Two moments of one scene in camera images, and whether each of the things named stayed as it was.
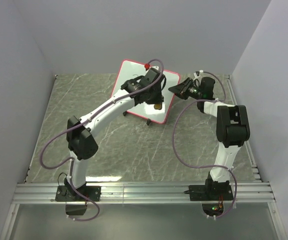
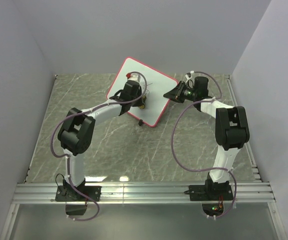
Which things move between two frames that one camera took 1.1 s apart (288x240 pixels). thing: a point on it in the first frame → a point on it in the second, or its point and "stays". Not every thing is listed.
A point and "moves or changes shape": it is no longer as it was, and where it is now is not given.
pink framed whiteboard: (128, 70) moves or changes shape
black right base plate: (210, 192) stays
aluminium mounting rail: (246, 192) stays
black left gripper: (159, 100) → (139, 103)
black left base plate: (68, 193) stays
